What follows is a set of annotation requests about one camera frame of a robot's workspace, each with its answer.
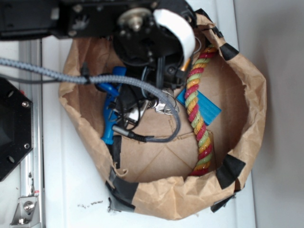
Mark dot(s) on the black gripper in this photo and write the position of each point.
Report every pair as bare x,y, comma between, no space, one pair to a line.
159,39

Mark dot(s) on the silver keys bunch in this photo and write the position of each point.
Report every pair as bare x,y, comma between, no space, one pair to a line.
161,107

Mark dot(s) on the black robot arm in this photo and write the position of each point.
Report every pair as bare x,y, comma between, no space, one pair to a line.
33,19

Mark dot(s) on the blue plastic toy bottle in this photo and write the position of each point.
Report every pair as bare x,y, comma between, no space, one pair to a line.
112,91

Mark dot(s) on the blue ridged plastic block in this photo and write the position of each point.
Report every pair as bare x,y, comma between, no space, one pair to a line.
208,110

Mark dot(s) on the brown paper bag bin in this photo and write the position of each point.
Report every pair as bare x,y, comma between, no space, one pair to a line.
197,169

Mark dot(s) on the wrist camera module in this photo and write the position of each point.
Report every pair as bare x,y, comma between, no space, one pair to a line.
130,106

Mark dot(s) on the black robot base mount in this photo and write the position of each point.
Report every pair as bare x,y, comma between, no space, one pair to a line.
15,127

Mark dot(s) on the aluminium extrusion rail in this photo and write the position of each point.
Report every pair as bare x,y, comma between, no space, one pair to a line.
31,167

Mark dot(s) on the metal corner bracket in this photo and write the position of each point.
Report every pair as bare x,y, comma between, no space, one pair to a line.
27,214

